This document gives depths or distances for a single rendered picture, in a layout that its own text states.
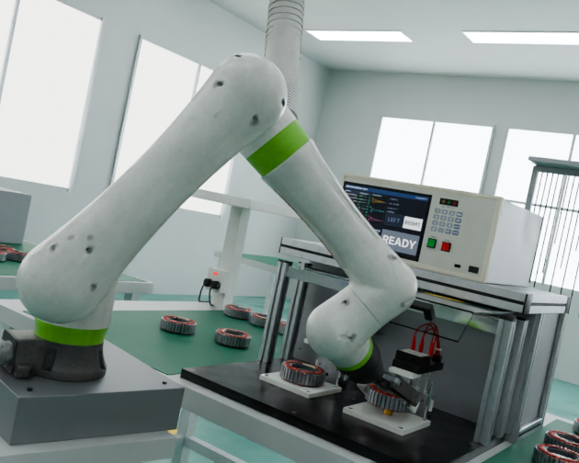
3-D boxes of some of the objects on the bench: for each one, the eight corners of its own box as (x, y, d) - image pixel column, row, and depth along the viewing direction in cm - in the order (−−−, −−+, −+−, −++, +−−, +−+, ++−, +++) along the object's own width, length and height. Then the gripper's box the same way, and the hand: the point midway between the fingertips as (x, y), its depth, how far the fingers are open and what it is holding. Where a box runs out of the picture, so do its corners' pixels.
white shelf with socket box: (224, 327, 232) (250, 198, 230) (152, 301, 253) (175, 184, 252) (281, 324, 260) (305, 210, 259) (212, 302, 281) (234, 197, 280)
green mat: (167, 375, 157) (167, 374, 157) (21, 310, 192) (21, 310, 192) (357, 353, 234) (357, 353, 234) (229, 310, 269) (229, 310, 269)
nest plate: (402, 435, 140) (403, 430, 140) (342, 412, 148) (343, 406, 148) (429, 425, 152) (431, 420, 152) (372, 404, 161) (374, 399, 161)
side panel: (513, 444, 159) (541, 313, 158) (501, 439, 161) (529, 310, 160) (542, 427, 182) (567, 312, 181) (531, 423, 184) (556, 310, 183)
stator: (569, 445, 168) (572, 431, 168) (602, 463, 157) (605, 448, 157) (533, 441, 165) (536, 426, 164) (563, 459, 154) (567, 444, 154)
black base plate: (426, 484, 121) (429, 472, 121) (179, 377, 157) (181, 367, 157) (504, 442, 159) (505, 433, 159) (290, 363, 196) (292, 355, 196)
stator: (400, 416, 142) (403, 400, 142) (355, 400, 149) (358, 383, 149) (421, 411, 151) (424, 394, 151) (378, 394, 158) (381, 379, 158)
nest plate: (308, 399, 154) (310, 393, 154) (258, 378, 162) (259, 374, 162) (341, 391, 166) (342, 387, 166) (292, 374, 174) (293, 369, 174)
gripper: (419, 361, 129) (446, 400, 146) (321, 329, 143) (355, 368, 159) (404, 396, 127) (434, 433, 143) (305, 360, 140) (342, 397, 157)
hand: (390, 396), depth 150 cm, fingers closed on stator, 11 cm apart
